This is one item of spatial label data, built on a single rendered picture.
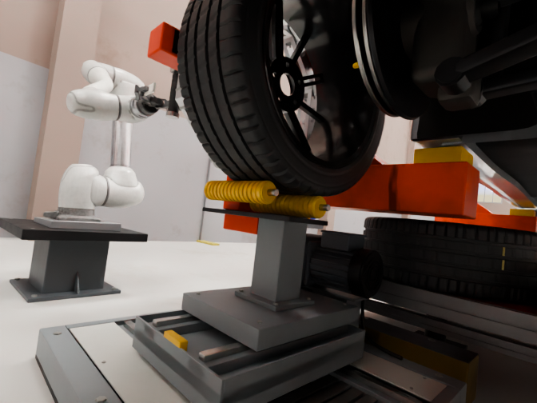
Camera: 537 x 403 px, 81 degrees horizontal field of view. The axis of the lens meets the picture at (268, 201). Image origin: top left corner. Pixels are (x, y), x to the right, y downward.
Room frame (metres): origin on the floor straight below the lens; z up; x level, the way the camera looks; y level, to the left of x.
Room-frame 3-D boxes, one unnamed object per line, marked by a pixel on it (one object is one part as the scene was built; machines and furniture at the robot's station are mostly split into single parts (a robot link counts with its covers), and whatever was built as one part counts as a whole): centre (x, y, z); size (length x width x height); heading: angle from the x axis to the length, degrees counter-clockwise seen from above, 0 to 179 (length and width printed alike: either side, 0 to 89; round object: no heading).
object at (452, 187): (1.15, -0.43, 0.69); 0.52 x 0.17 x 0.35; 45
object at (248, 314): (0.89, -0.05, 0.32); 0.40 x 0.30 x 0.28; 135
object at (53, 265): (1.54, 0.92, 0.15); 0.50 x 0.50 x 0.30; 48
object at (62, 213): (1.52, 0.93, 0.36); 0.22 x 0.18 x 0.06; 135
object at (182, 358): (0.85, -0.01, 0.13); 0.50 x 0.36 x 0.10; 135
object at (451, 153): (1.02, -0.55, 0.71); 0.14 x 0.14 x 0.05; 45
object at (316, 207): (0.89, -0.05, 0.49); 0.29 x 0.06 x 0.06; 45
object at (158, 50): (0.79, 0.29, 0.85); 0.09 x 0.08 x 0.07; 135
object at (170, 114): (1.06, 0.36, 0.83); 0.04 x 0.04 x 0.16
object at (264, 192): (0.86, 0.09, 0.51); 0.29 x 0.06 x 0.06; 45
